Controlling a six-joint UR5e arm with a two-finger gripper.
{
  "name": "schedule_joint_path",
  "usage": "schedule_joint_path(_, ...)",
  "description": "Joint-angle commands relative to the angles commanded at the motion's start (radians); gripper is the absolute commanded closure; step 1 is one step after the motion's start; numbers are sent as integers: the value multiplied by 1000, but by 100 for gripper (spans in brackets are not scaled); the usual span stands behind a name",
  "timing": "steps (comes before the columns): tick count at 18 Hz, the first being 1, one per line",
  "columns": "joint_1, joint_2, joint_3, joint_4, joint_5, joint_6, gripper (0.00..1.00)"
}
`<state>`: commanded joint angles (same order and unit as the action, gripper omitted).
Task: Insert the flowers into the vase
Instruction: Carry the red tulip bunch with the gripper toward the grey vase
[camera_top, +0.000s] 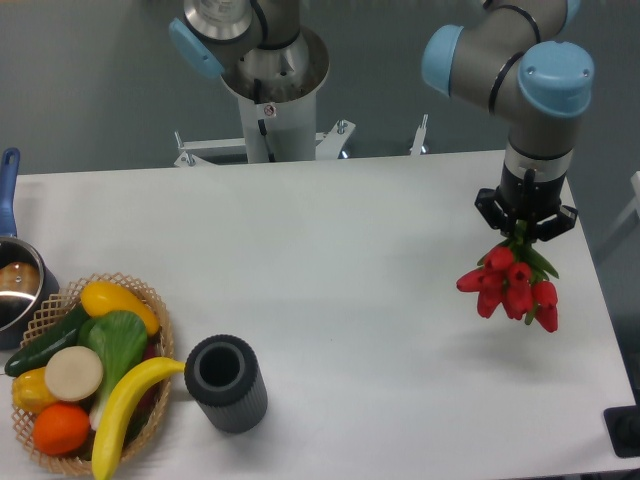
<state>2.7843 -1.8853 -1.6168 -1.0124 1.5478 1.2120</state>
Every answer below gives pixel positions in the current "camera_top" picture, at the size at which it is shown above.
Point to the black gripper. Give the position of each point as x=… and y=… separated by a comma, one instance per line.
x=525, y=198

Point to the red tulip bouquet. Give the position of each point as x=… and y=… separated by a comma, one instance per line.
x=515, y=277

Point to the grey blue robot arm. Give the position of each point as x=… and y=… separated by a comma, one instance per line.
x=512, y=66

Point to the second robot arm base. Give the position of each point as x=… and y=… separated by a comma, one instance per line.
x=260, y=49

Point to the dark grey ribbed vase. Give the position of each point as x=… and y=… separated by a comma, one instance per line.
x=223, y=376

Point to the black device table corner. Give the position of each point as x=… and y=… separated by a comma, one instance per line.
x=623, y=429

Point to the green bok choy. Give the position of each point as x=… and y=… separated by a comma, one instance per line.
x=119, y=338

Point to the yellow squash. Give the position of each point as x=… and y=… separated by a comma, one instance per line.
x=99, y=298

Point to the yellow banana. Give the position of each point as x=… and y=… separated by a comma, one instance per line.
x=111, y=432

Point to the beige round disc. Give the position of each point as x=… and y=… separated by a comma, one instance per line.
x=73, y=374

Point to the dark green cucumber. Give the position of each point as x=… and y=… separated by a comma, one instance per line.
x=38, y=352

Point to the orange fruit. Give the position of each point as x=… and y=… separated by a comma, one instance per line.
x=60, y=429

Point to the yellow bell pepper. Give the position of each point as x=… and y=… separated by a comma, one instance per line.
x=30, y=392

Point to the white frame at right edge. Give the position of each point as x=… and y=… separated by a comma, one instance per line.
x=623, y=224

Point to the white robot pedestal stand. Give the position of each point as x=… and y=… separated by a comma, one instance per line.
x=272, y=133

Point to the blue handled saucepan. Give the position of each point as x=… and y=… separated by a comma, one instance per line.
x=26, y=281

